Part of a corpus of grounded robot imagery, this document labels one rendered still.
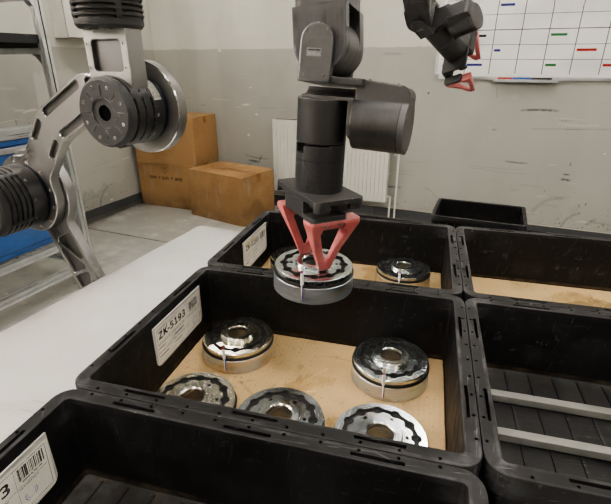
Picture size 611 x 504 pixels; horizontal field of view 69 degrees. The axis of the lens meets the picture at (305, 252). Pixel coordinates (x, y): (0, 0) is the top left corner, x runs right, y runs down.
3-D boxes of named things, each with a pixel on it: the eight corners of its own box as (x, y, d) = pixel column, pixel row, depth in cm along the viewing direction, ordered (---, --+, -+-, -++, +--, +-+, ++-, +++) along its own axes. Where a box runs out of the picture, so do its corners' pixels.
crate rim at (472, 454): (70, 403, 46) (65, 385, 45) (204, 277, 73) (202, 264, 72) (480, 493, 36) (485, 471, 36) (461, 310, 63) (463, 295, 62)
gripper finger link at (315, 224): (326, 250, 61) (331, 184, 57) (356, 272, 56) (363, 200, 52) (282, 259, 58) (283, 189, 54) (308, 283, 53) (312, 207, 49)
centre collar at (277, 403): (249, 426, 49) (248, 422, 49) (269, 397, 53) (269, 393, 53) (289, 439, 47) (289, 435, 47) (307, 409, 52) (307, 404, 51)
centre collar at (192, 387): (162, 410, 51) (162, 405, 51) (184, 382, 56) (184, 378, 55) (201, 418, 50) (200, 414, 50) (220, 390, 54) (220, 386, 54)
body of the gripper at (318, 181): (319, 188, 60) (322, 132, 57) (363, 212, 52) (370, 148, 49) (275, 193, 57) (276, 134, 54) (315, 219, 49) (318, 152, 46)
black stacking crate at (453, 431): (90, 470, 50) (69, 388, 45) (209, 328, 76) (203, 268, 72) (462, 565, 40) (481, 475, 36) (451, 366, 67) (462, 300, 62)
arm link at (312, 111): (310, 83, 52) (289, 86, 47) (366, 88, 50) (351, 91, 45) (307, 143, 55) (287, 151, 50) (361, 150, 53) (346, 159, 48)
